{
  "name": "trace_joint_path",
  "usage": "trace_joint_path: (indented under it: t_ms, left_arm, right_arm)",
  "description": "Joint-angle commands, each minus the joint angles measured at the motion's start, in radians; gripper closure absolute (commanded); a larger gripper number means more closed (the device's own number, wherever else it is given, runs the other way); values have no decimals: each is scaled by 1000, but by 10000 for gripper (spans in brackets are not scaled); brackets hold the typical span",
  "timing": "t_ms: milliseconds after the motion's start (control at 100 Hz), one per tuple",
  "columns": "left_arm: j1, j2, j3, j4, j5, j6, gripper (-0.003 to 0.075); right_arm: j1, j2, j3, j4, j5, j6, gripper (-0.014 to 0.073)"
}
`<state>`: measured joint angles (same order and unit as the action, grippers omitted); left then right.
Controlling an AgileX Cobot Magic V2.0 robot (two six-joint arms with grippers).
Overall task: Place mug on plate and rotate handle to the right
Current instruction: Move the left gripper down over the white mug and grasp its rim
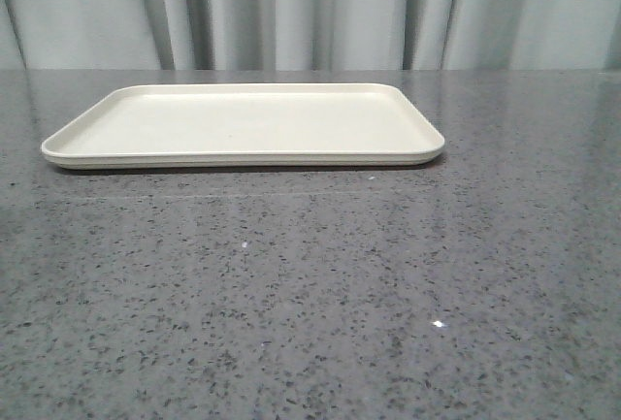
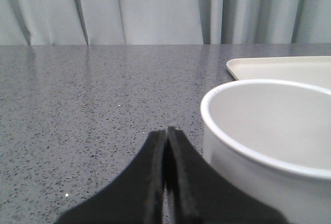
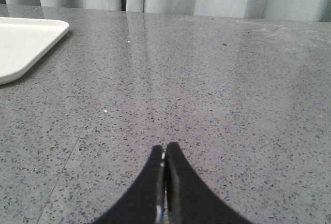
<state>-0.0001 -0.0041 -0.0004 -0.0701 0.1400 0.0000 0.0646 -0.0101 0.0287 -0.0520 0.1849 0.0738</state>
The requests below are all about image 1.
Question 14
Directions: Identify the pale grey-green curtain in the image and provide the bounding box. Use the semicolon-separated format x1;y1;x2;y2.
1;0;620;71

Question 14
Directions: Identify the cream rectangular plastic tray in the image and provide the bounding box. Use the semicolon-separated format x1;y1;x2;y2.
41;83;445;170

